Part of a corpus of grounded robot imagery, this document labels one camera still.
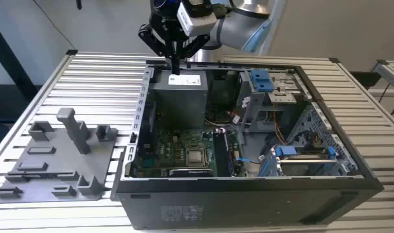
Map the silver CPU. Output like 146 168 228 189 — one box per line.
188 150 208 167

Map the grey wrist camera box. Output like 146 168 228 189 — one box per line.
177 0 218 37

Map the blue carrier with disk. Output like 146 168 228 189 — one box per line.
258 145 337 177

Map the black wire with blue plug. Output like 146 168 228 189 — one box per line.
237 156 266 164

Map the grey metal drive cage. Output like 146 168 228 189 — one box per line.
238 68 312 133

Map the black open PC case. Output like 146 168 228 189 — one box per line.
110 58 385 231

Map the RAM stick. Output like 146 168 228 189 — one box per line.
6 170 79 178
224 131 234 177

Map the grey power supply unit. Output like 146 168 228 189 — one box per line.
150 70 210 129

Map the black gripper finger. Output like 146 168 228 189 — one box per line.
138 23 177 75
177 35 212 75

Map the CPU socket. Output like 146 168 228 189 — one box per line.
184 146 212 169

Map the metal slat side table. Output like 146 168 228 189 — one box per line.
372 59 394 98

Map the green motherboard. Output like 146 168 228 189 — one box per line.
132 130 246 178

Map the grey plastic parts rack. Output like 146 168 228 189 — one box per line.
0 107 121 204

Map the black graphics card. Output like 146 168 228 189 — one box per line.
168 167 216 178

